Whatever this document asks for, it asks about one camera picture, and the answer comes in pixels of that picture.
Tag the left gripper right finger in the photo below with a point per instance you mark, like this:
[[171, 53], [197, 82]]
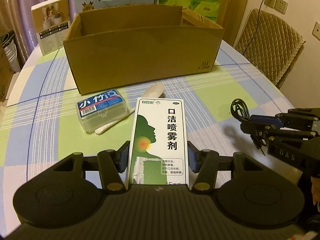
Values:
[[205, 164]]

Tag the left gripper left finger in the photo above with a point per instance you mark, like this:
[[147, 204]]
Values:
[[111, 163]]

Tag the green throat spray box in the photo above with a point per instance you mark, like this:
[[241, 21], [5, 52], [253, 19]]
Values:
[[158, 153]]

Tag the blue dental floss pick box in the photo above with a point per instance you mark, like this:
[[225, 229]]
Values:
[[100, 109]]

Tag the white plastic spoon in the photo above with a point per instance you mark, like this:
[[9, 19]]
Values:
[[155, 91]]

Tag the plaid tablecloth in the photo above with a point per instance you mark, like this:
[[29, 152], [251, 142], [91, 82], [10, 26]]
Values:
[[41, 125]]

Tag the woven wicker chair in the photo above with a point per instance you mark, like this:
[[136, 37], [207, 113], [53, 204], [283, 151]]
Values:
[[270, 44]]

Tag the brown cardboard box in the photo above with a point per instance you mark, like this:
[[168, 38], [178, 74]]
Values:
[[118, 46]]

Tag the brown cardboard carton stack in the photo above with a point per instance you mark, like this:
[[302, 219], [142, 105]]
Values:
[[9, 62]]

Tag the white humidifier product box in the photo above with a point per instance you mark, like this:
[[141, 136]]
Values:
[[51, 20]]

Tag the wall power socket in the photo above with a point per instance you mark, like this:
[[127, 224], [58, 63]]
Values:
[[278, 5]]

